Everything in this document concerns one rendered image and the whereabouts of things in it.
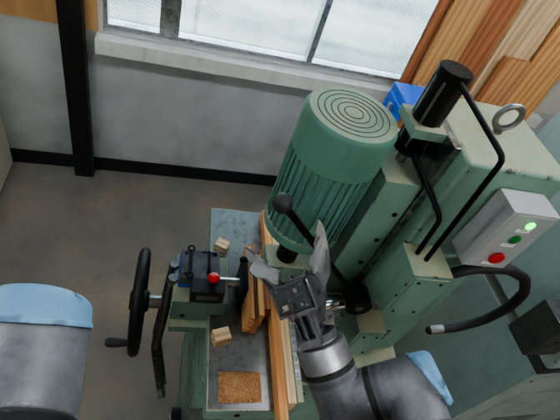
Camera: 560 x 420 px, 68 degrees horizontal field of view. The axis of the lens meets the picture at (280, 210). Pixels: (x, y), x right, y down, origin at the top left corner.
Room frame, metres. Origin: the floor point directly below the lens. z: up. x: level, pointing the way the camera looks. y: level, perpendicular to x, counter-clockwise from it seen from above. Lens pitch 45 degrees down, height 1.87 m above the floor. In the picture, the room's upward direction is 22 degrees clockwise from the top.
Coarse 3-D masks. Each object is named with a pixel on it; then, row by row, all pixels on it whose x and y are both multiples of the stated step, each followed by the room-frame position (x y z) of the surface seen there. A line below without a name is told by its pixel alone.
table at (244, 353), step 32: (224, 224) 0.83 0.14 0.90; (256, 224) 0.87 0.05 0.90; (224, 256) 0.72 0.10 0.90; (192, 320) 0.51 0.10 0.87; (224, 320) 0.53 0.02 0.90; (224, 352) 0.45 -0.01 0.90; (256, 352) 0.48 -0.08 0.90; (224, 416) 0.33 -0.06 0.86; (256, 416) 0.36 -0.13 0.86; (288, 416) 0.39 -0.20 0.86
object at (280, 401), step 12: (264, 228) 0.84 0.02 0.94; (264, 240) 0.80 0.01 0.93; (276, 312) 0.58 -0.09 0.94; (276, 324) 0.55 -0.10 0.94; (276, 336) 0.52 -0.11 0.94; (276, 348) 0.49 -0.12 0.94; (276, 360) 0.46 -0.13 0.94; (276, 372) 0.43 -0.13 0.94; (276, 384) 0.41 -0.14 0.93; (276, 396) 0.39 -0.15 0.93; (276, 408) 0.37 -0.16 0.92
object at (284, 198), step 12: (276, 204) 0.48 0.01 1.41; (288, 204) 0.48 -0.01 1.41; (288, 216) 0.49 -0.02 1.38; (300, 228) 0.50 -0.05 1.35; (312, 240) 0.51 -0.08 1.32; (336, 276) 0.54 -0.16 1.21; (348, 288) 0.56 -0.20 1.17; (360, 288) 0.59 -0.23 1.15; (348, 300) 0.56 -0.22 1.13; (360, 300) 0.56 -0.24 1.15; (348, 312) 0.55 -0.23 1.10; (360, 312) 0.56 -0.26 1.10
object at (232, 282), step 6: (240, 264) 0.66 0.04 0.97; (246, 264) 0.65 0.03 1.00; (240, 270) 0.64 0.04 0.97; (246, 270) 0.63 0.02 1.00; (240, 276) 0.62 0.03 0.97; (246, 276) 0.61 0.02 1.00; (228, 282) 0.60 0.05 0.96; (234, 282) 0.61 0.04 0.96; (240, 282) 0.61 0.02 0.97; (246, 282) 0.60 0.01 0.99; (240, 288) 0.59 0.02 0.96; (246, 288) 0.58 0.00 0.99; (240, 294) 0.58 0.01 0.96; (246, 294) 0.58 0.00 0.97; (240, 300) 0.58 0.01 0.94; (240, 306) 0.58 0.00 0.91
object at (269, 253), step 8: (264, 248) 0.67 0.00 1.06; (272, 248) 0.67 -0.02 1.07; (264, 256) 0.65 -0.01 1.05; (272, 256) 0.65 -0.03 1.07; (304, 256) 0.68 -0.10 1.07; (272, 264) 0.62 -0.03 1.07; (280, 264) 0.63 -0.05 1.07; (288, 264) 0.64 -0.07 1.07; (296, 264) 0.65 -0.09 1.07; (304, 264) 0.66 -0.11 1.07; (288, 272) 0.63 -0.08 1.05; (296, 272) 0.64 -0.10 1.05
